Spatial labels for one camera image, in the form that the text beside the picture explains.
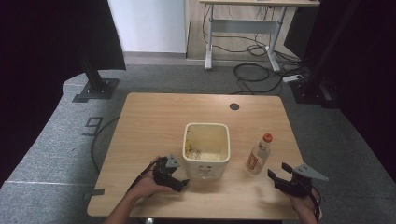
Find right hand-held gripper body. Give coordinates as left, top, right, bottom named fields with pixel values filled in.
left=289, top=163, right=330, bottom=198

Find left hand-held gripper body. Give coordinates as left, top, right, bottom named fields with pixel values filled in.
left=152, top=154, right=182, bottom=189

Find person's left hand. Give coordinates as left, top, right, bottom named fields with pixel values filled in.
left=125, top=156, right=171, bottom=203

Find person's right hand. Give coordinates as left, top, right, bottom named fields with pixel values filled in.
left=288, top=186, right=323, bottom=224

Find clear bottle with orange cap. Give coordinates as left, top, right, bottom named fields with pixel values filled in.
left=246, top=133, right=274, bottom=176

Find white square plastic bin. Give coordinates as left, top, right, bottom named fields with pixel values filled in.
left=181, top=122, right=232, bottom=181

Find dark tape strip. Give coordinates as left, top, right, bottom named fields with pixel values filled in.
left=82, top=188, right=106, bottom=201

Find black metal stand with dark base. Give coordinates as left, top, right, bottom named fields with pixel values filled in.
left=289, top=0, right=362, bottom=109

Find white power strip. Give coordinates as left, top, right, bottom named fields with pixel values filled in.
left=282, top=74, right=304, bottom=84

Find black curtain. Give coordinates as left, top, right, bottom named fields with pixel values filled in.
left=0, top=0, right=127, bottom=189
left=283, top=0, right=396, bottom=185

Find white panel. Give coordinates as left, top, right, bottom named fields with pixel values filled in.
left=106, top=0, right=189, bottom=54

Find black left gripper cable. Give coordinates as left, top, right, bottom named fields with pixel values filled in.
left=128, top=156, right=161, bottom=191

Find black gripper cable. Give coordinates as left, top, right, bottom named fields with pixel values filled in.
left=305, top=185, right=322, bottom=222
left=128, top=156, right=161, bottom=191

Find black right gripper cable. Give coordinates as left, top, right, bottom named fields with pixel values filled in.
left=305, top=185, right=322, bottom=222

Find thin black floor cable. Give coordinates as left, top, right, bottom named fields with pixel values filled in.
left=90, top=116, right=121, bottom=175

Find black looped floor cable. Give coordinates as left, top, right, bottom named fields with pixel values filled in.
left=229, top=62, right=285, bottom=95

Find black metal stand with base plate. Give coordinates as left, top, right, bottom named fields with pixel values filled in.
left=71, top=36, right=120, bottom=104

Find black cables under desk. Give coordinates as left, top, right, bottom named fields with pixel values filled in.
left=201, top=4, right=302, bottom=63

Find white desk with metal frame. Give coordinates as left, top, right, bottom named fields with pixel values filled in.
left=199, top=0, right=321, bottom=74

